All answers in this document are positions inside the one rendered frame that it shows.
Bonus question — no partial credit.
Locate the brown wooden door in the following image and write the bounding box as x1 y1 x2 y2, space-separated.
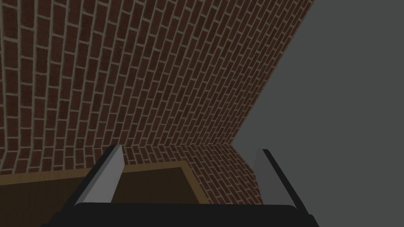
0 160 209 227

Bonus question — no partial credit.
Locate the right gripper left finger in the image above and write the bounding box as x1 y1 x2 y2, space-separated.
73 145 125 206

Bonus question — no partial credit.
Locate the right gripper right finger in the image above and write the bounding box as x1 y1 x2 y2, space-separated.
253 149 307 211

